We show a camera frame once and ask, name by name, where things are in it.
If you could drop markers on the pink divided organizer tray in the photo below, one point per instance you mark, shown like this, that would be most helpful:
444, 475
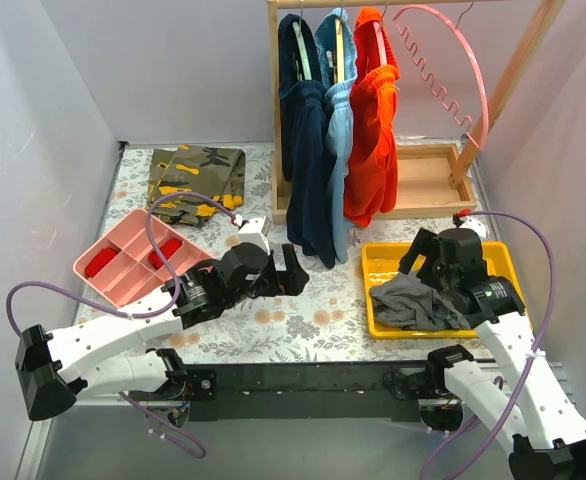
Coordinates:
129, 276

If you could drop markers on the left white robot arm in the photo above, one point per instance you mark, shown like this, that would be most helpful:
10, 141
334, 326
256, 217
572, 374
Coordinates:
57, 368

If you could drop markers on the red block compartment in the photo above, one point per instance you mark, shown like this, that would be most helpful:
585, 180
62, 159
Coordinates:
168, 249
100, 261

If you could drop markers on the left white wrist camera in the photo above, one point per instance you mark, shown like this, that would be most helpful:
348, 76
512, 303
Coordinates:
254, 231

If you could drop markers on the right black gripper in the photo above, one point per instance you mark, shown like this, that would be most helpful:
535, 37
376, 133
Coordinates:
427, 263

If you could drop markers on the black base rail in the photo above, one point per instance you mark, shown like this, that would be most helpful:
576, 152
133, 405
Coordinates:
401, 391

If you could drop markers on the wooden clothes rack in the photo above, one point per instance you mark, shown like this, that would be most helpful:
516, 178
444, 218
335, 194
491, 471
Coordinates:
433, 179

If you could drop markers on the red block left compartment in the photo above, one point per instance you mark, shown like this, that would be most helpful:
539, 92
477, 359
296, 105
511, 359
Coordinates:
100, 261

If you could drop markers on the grey shorts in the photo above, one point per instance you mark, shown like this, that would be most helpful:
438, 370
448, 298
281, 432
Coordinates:
404, 302

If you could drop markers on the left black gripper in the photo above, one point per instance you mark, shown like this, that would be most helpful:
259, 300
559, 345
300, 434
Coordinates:
277, 280

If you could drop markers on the light blue shorts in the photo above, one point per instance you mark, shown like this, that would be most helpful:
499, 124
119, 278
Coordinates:
339, 137

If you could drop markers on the camouflage folded shorts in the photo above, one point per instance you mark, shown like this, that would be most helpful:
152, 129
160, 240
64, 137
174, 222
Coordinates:
216, 172

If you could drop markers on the orange shorts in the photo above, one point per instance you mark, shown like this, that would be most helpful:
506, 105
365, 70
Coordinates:
372, 182

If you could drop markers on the yellow plastic tray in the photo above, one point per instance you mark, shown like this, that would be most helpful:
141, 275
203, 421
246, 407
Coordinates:
380, 263

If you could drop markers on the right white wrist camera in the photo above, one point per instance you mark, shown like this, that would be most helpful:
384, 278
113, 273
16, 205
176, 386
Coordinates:
464, 219

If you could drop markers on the floral table cloth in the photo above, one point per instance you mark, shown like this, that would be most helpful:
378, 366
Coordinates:
328, 323

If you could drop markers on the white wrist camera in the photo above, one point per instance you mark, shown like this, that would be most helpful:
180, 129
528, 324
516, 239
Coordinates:
464, 219
254, 231

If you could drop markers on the red block right compartment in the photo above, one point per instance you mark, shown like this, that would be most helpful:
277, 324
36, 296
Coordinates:
168, 249

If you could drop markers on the navy blue shorts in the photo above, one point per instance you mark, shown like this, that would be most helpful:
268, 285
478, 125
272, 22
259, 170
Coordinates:
306, 163

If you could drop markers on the pink plastic hanger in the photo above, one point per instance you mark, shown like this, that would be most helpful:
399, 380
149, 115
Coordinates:
449, 67

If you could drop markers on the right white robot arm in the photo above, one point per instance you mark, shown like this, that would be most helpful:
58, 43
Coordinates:
540, 430

